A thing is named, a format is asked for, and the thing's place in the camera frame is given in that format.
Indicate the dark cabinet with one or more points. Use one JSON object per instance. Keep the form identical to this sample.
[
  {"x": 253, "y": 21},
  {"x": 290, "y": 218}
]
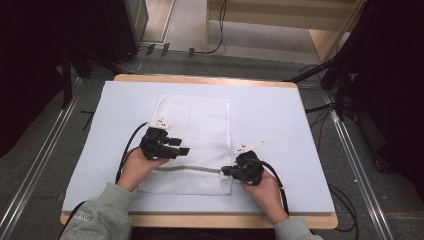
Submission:
[{"x": 123, "y": 26}]

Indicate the person's left hand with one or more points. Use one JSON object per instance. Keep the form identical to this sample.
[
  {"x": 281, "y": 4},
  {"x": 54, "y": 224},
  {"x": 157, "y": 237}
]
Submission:
[{"x": 136, "y": 168}]

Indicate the light wooden shelf unit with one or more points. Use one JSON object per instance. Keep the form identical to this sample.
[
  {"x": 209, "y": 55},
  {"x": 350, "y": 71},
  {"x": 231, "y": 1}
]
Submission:
[{"x": 283, "y": 20}]

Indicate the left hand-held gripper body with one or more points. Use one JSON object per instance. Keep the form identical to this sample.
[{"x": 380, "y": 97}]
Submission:
[{"x": 155, "y": 143}]

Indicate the dark curtain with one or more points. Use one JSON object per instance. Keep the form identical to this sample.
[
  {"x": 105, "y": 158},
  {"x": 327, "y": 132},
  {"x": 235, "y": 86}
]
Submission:
[
  {"x": 26, "y": 66},
  {"x": 393, "y": 83}
]

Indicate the black metal stand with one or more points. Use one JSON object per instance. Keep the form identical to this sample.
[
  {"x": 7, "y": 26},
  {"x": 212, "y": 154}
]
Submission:
[
  {"x": 67, "y": 83},
  {"x": 340, "y": 90}
]

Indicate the white table mat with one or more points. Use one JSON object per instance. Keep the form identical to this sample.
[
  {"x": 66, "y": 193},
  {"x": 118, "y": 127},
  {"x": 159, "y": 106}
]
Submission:
[{"x": 273, "y": 110}]

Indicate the black power plug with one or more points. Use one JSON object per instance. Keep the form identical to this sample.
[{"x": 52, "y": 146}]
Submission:
[{"x": 191, "y": 52}]

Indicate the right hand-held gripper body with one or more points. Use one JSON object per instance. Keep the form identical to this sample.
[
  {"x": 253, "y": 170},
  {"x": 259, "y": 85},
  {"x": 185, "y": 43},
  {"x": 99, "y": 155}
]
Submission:
[{"x": 250, "y": 166}]

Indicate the metal floor rail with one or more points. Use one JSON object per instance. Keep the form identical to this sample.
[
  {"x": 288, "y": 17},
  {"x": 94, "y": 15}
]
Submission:
[
  {"x": 36, "y": 163},
  {"x": 358, "y": 170}
]

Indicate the person's right hand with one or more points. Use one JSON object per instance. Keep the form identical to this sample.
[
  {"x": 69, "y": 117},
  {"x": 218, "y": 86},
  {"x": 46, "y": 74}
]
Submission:
[{"x": 266, "y": 196}]

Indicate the wooden table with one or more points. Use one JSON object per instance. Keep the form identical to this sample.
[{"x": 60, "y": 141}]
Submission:
[{"x": 206, "y": 221}]

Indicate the white mesh laundry bag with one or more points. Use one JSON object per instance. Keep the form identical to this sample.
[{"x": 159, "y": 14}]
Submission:
[{"x": 200, "y": 126}]

